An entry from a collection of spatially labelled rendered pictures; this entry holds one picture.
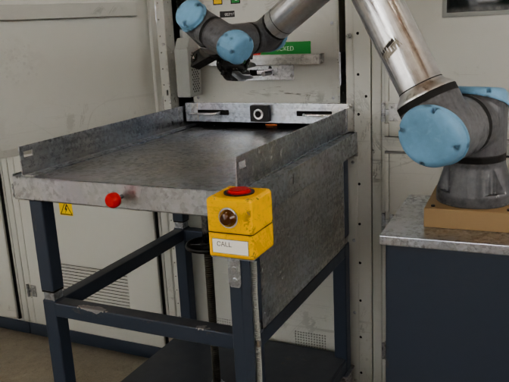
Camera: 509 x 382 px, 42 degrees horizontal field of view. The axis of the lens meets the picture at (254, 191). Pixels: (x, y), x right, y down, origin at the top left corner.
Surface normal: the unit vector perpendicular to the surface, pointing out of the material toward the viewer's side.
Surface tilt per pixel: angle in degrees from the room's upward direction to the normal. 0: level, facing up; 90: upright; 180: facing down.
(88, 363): 0
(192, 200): 90
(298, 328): 90
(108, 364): 0
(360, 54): 90
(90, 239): 90
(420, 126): 98
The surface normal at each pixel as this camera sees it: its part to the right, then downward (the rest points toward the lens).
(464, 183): -0.53, -0.04
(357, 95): -0.43, 0.25
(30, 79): 0.68, 0.15
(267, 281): 0.90, 0.07
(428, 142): -0.62, 0.36
